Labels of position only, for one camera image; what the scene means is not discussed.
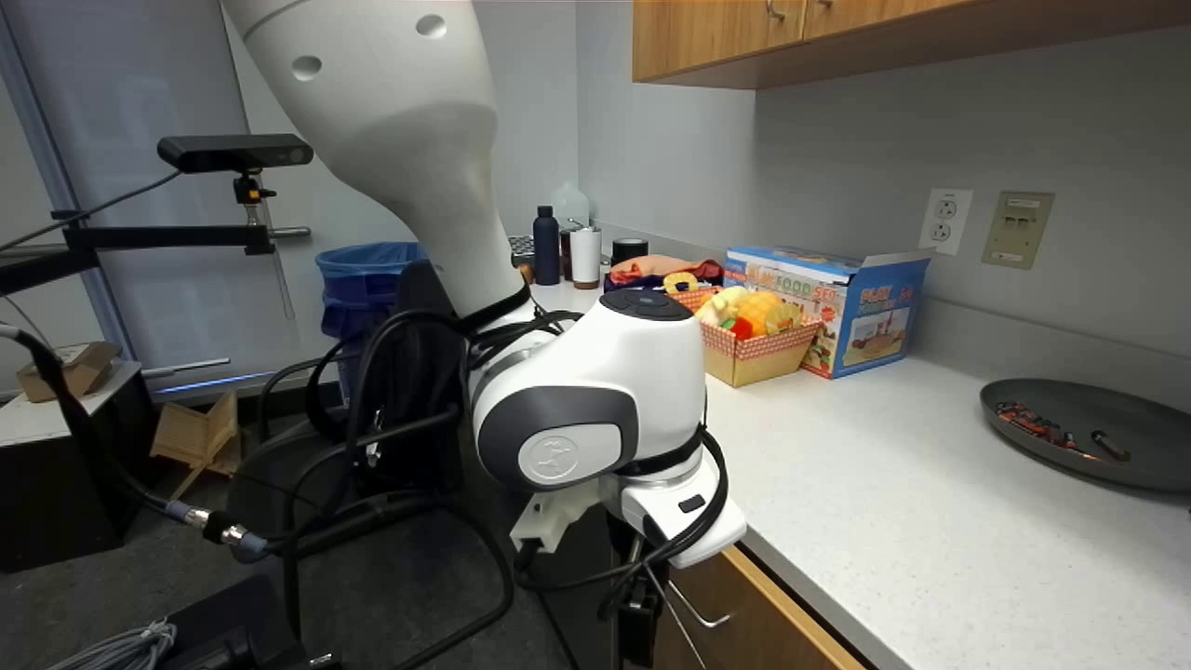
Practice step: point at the wooden top drawer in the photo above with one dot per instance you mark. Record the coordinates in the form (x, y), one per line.
(735, 617)

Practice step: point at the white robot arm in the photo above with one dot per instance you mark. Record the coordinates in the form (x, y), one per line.
(607, 409)

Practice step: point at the white bottle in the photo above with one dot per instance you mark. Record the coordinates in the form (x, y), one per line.
(587, 253)

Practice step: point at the dark blue bottle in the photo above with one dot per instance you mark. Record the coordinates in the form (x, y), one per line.
(545, 248)

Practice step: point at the checkered cardboard food tray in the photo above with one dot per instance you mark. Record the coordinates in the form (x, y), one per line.
(750, 334)

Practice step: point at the blue recycling bin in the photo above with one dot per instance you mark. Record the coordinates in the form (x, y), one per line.
(363, 284)

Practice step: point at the blue play food box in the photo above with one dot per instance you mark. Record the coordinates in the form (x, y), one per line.
(866, 301)

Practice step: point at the wooden upper cabinet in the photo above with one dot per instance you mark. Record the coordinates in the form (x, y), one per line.
(792, 42)

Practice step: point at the cardboard box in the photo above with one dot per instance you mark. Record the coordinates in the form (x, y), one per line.
(203, 442)

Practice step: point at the dark round plate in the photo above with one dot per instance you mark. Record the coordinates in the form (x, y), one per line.
(1091, 434)

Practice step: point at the white wall outlet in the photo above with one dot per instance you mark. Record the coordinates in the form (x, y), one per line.
(943, 222)

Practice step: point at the beige wall switch plate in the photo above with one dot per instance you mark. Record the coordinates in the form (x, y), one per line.
(1018, 227)

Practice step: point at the black camera on stand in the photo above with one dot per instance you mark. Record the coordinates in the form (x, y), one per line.
(232, 149)

